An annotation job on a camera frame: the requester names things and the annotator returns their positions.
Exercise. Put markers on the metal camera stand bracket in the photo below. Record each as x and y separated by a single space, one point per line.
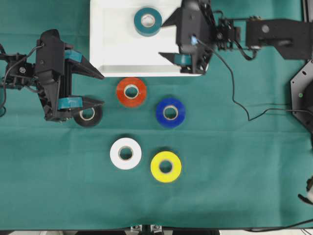
147 229

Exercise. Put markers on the blue tape roll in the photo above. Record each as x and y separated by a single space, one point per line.
170 112

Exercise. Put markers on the red tape roll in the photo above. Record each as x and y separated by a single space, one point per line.
131 92

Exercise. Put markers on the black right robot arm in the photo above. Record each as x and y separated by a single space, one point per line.
292 39

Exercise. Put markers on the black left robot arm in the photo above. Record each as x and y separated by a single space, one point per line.
19 72

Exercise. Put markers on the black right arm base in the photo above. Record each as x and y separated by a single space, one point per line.
302 96

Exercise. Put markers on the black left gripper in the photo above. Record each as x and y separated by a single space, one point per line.
57 106

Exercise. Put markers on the teal green tape roll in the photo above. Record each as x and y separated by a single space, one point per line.
147 30

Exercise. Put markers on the white tape roll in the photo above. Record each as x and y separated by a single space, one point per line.
125 153

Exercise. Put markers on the white black object at edge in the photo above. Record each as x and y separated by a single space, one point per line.
309 192

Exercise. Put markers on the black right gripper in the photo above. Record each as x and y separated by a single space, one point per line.
196 62

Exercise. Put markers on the yellow tape roll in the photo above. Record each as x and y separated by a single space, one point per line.
166 167

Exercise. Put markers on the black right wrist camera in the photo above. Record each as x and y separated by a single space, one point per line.
193 24

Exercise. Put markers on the black tape roll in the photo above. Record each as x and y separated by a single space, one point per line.
89 117

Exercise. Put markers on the white plastic tray case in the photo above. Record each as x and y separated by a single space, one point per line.
116 49

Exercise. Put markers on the green table cloth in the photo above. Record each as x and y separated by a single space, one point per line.
244 159

